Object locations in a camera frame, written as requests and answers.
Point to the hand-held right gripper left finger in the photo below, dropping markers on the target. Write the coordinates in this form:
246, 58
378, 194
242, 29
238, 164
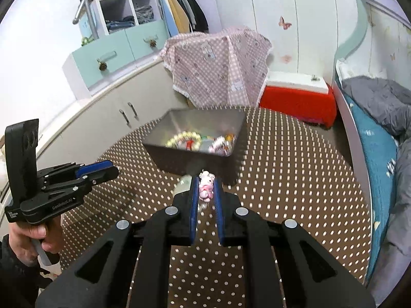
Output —
193, 205

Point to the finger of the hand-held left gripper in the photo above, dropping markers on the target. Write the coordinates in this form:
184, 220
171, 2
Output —
106, 175
93, 166

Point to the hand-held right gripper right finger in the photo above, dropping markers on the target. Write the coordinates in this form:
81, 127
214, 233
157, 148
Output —
218, 208

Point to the metal tin box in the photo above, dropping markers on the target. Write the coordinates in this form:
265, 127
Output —
199, 120

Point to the person's left hand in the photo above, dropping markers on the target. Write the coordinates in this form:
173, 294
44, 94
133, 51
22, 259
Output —
24, 240

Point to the low white cabinet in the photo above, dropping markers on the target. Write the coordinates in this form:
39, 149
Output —
106, 102

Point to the brown polka dot tablecloth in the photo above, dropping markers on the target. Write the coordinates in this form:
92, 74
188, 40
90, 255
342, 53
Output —
289, 183

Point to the pine cone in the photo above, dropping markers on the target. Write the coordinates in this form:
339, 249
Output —
152, 43
103, 66

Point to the stair cabinet with drawers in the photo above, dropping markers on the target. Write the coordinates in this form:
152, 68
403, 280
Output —
93, 64

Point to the small green plant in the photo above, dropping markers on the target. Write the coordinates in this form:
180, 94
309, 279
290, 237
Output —
86, 40

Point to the red storage box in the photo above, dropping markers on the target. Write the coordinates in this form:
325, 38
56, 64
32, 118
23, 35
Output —
295, 106

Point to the pink checked bear cloth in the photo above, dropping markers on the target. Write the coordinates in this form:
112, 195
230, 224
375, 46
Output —
212, 64

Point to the folded blue jeans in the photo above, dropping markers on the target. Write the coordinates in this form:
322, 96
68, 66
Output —
122, 24

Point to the folded grey clothes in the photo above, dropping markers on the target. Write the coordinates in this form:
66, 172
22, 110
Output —
144, 13

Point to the small metal clip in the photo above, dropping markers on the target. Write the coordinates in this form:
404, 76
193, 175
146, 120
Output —
315, 77

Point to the grey metal handrail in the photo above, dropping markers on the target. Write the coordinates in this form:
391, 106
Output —
84, 3

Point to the faint butterfly sticker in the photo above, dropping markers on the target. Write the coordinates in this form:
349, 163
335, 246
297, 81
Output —
286, 59

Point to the teal bed sheet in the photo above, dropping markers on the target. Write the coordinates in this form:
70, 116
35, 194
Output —
375, 154

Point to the light blue hanging shirt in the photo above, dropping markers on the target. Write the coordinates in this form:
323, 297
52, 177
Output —
168, 16

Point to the yellow hanging coat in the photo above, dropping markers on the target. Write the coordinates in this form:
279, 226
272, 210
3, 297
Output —
179, 12

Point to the grey green hanging coat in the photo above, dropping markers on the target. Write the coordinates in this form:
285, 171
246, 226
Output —
189, 9

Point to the black hanging coat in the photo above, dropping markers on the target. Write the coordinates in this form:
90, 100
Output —
199, 12

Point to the grey duvet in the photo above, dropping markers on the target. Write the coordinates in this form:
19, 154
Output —
379, 99

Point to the pink butterfly sticker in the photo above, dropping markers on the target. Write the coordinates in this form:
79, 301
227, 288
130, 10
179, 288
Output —
285, 23

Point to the white wardrobe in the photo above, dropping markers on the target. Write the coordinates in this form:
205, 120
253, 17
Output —
257, 6

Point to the teal bunk bed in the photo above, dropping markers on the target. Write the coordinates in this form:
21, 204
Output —
358, 22

